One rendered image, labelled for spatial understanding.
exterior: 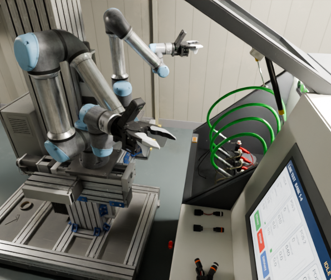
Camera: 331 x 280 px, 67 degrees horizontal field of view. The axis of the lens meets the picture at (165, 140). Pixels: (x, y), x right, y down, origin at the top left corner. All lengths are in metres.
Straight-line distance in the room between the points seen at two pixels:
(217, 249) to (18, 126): 1.22
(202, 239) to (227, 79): 2.48
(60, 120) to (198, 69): 2.38
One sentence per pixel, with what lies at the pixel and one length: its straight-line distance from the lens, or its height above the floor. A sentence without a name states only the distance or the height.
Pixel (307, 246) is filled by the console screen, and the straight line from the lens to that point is 0.66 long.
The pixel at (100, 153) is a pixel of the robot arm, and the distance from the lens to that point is 0.94.
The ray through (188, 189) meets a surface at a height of 0.95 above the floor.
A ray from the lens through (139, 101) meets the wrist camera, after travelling 0.74.
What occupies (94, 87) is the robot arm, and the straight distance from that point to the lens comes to 1.02.
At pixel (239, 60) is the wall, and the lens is 3.21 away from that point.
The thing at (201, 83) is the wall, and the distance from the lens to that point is 3.30.
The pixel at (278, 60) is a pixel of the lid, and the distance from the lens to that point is 0.82.
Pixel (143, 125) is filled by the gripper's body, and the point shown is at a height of 1.46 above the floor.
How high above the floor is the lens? 1.85
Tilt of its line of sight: 34 degrees down
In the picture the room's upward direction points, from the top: straight up
